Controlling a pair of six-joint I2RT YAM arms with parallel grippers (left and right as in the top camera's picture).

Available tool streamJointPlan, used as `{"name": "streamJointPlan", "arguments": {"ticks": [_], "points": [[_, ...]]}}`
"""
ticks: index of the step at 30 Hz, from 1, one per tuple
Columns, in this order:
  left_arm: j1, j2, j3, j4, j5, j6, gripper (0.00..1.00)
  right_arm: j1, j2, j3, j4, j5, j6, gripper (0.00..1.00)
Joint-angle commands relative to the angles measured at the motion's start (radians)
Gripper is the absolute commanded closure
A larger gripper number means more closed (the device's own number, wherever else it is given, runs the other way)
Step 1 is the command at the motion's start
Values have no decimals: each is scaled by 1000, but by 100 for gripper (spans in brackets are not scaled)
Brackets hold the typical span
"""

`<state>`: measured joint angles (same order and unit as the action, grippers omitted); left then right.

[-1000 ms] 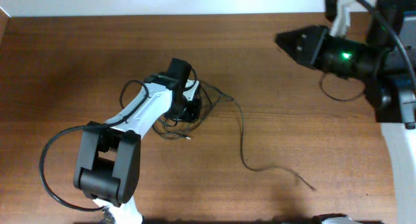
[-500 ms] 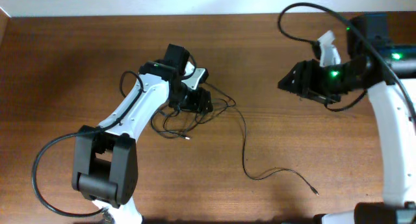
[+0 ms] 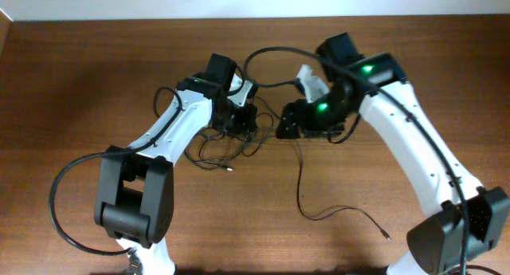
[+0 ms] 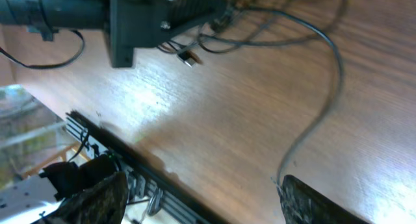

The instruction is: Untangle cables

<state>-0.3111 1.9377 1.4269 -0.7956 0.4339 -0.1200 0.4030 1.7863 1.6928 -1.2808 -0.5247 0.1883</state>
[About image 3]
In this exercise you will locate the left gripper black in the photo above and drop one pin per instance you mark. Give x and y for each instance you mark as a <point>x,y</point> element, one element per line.
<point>247,123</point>

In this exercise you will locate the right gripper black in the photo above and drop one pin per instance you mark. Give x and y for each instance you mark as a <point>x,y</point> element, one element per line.
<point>307,126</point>

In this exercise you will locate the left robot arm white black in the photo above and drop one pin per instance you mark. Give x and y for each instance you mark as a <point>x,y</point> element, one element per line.
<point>135,196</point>

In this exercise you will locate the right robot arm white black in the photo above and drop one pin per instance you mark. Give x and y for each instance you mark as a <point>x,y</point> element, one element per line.
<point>463,219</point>

